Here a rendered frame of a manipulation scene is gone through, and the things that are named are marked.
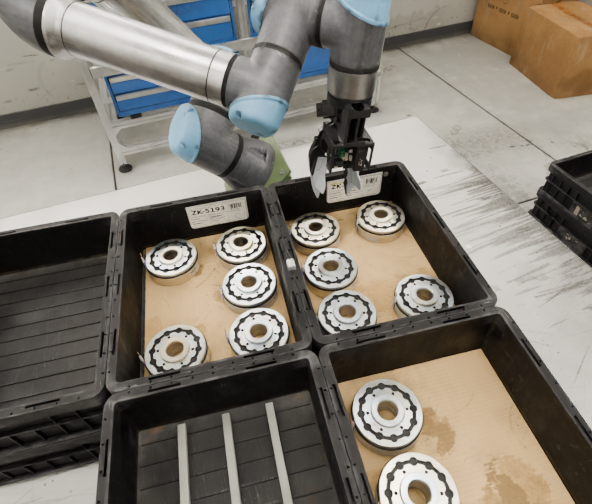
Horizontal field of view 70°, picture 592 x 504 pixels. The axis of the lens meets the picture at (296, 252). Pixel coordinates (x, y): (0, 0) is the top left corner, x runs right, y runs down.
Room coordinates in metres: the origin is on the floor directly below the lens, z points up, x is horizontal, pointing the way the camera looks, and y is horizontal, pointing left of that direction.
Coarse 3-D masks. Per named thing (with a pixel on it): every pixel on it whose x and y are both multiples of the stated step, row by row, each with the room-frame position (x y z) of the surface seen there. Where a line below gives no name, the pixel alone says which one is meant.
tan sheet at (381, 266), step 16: (352, 208) 0.73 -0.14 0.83; (288, 224) 0.69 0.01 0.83; (352, 224) 0.68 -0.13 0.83; (352, 240) 0.63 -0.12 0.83; (368, 240) 0.63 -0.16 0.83; (400, 240) 0.62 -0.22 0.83; (304, 256) 0.59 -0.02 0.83; (352, 256) 0.58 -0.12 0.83; (368, 256) 0.58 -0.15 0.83; (384, 256) 0.58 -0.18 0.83; (400, 256) 0.58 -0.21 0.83; (416, 256) 0.57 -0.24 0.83; (368, 272) 0.54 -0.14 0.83; (384, 272) 0.54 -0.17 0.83; (400, 272) 0.53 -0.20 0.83; (416, 272) 0.53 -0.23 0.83; (432, 272) 0.53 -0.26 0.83; (368, 288) 0.50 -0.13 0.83; (384, 288) 0.50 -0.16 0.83; (384, 304) 0.46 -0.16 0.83; (384, 320) 0.42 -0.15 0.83
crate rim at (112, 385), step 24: (240, 192) 0.69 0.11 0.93; (264, 192) 0.69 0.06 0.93; (120, 216) 0.64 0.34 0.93; (120, 240) 0.57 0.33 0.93; (120, 264) 0.51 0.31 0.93; (120, 288) 0.46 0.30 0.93; (288, 288) 0.43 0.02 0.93; (120, 312) 0.41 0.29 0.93; (216, 360) 0.31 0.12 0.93; (240, 360) 0.31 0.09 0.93; (120, 384) 0.28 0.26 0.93; (144, 384) 0.28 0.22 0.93
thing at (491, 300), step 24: (384, 168) 0.75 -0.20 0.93; (432, 216) 0.58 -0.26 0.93; (288, 240) 0.54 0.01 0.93; (456, 240) 0.52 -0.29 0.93; (480, 288) 0.41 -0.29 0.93; (312, 312) 0.38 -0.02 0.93; (432, 312) 0.37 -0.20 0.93; (456, 312) 0.36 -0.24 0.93; (312, 336) 0.34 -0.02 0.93; (336, 336) 0.34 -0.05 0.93; (360, 336) 0.33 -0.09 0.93
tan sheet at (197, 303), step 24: (192, 240) 0.66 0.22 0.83; (216, 240) 0.66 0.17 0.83; (216, 264) 0.59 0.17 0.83; (264, 264) 0.58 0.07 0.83; (168, 288) 0.53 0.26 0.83; (192, 288) 0.53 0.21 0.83; (216, 288) 0.52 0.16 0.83; (168, 312) 0.47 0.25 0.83; (192, 312) 0.47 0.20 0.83; (216, 312) 0.47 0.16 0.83; (216, 336) 0.41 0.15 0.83; (144, 360) 0.38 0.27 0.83
